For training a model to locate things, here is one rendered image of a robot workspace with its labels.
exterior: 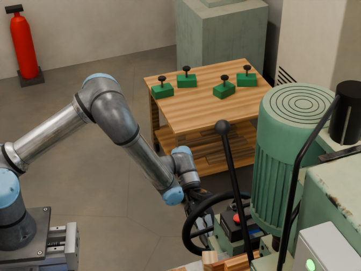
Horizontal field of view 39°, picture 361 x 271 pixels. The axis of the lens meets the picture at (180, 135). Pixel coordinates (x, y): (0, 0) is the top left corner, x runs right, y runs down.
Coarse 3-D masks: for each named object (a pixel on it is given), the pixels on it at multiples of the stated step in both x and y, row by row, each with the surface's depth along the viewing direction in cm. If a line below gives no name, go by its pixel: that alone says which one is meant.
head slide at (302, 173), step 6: (300, 168) 102; (306, 168) 101; (300, 174) 100; (300, 180) 99; (288, 186) 103; (300, 186) 98; (288, 192) 104; (300, 192) 99; (294, 198) 102; (300, 198) 100; (294, 204) 103; (294, 222) 104; (282, 228) 111; (294, 228) 105; (294, 234) 106; (288, 246) 110
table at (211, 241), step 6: (210, 240) 159; (216, 240) 159; (210, 246) 159; (216, 246) 157; (222, 252) 155; (222, 258) 149; (186, 264) 148; (192, 264) 148; (198, 264) 148; (168, 270) 146; (192, 270) 146; (198, 270) 146
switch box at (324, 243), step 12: (312, 228) 81; (324, 228) 81; (336, 228) 81; (300, 240) 81; (312, 240) 79; (324, 240) 79; (336, 240) 79; (300, 252) 82; (312, 252) 78; (324, 252) 77; (336, 252) 77; (348, 252) 77; (300, 264) 83; (324, 264) 76; (336, 264) 76; (348, 264) 76; (360, 264) 75
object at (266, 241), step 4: (264, 236) 134; (268, 236) 133; (260, 240) 134; (264, 240) 132; (268, 240) 132; (260, 244) 134; (264, 244) 132; (268, 244) 131; (260, 248) 135; (264, 248) 132; (268, 248) 130; (272, 248) 130; (260, 252) 136; (264, 252) 133; (268, 252) 131; (272, 252) 129; (276, 252) 129; (260, 256) 136
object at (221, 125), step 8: (224, 120) 110; (216, 128) 110; (224, 128) 109; (224, 136) 110; (224, 144) 111; (232, 160) 111; (232, 168) 111; (232, 176) 111; (232, 184) 111; (240, 200) 111; (240, 208) 111; (240, 216) 112; (240, 224) 112; (248, 232) 112; (248, 240) 112; (248, 248) 112; (248, 256) 112
